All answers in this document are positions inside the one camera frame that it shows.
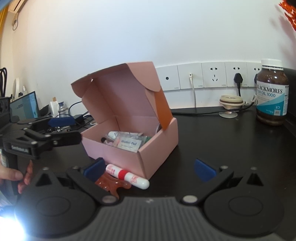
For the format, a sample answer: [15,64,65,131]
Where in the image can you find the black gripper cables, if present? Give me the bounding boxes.
[0,67,8,98]

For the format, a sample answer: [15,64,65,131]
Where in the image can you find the white charging cable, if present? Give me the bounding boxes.
[189,73,198,108]

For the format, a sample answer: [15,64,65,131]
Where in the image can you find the red white tube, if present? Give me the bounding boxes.
[106,164,150,190]

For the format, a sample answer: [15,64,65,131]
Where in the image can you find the black wall plug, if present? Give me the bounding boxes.
[234,73,243,97]

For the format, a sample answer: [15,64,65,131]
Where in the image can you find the white cream tube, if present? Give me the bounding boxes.
[106,131,122,141]

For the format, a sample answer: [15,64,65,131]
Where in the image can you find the red translucent hand-shaped comb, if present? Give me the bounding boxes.
[95,172,132,199]

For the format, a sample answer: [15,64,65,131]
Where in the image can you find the pink cardboard box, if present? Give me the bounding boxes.
[72,62,179,179]

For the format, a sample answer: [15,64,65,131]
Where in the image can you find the white tube wooden cap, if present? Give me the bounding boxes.
[49,97,59,117]

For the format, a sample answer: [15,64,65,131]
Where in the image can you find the black power adapter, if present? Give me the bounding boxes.
[73,114,84,123]

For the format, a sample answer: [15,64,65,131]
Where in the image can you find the person left hand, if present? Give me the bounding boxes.
[0,160,33,194]

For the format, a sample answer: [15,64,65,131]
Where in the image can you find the white air conditioner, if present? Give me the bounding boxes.
[8,0,27,14]

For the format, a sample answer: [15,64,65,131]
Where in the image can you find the grey clear sachet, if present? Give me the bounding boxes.
[113,136,142,153]

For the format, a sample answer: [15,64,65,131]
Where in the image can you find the black tangled cable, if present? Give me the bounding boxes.
[58,100,98,129]

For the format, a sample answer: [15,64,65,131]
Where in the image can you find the brown fish oil bottle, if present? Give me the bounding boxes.
[256,59,289,126]

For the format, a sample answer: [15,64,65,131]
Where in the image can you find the green frog toy bag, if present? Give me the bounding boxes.
[130,133,152,146]

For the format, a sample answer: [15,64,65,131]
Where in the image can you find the white wall socket strip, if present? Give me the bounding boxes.
[156,61,261,91]

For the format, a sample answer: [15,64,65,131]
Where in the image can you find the black laptop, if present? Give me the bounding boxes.
[10,91,41,123]

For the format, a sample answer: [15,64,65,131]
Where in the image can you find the orange flower bouquet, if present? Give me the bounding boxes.
[279,0,296,30]

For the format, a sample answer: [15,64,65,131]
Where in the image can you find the black appliance cabinet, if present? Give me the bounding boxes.
[284,68,296,136]

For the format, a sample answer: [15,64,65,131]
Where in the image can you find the small clear bottle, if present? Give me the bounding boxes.
[58,102,69,118]

